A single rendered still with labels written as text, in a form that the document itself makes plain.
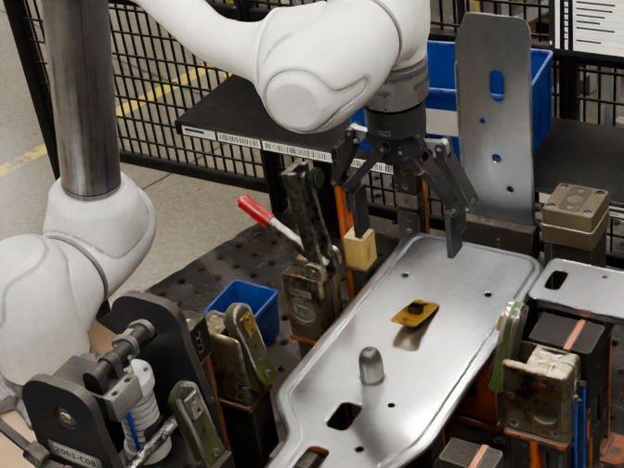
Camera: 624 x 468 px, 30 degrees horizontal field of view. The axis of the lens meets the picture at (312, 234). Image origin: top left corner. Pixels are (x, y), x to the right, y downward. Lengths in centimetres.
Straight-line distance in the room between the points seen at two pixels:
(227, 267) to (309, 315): 64
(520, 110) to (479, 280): 25
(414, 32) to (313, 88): 20
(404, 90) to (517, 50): 31
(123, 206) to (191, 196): 193
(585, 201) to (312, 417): 53
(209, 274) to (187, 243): 139
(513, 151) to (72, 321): 76
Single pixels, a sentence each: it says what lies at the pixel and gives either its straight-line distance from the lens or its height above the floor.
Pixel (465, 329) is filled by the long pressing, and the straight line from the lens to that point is 160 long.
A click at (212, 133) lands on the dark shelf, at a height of 102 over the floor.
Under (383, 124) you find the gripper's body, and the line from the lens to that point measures 140.
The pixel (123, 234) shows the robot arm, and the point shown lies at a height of 95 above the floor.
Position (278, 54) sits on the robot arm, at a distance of 119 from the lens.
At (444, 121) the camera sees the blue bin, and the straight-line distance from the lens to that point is 186.
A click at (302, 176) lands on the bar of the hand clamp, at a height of 121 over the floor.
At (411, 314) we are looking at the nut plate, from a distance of 160.
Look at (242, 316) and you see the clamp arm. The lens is 151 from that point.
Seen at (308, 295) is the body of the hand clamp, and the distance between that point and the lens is 165.
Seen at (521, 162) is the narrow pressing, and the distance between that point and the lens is 173.
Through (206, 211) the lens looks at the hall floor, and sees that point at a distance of 381.
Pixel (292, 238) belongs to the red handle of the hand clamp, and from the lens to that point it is 164.
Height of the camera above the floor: 201
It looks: 34 degrees down
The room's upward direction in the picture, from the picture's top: 9 degrees counter-clockwise
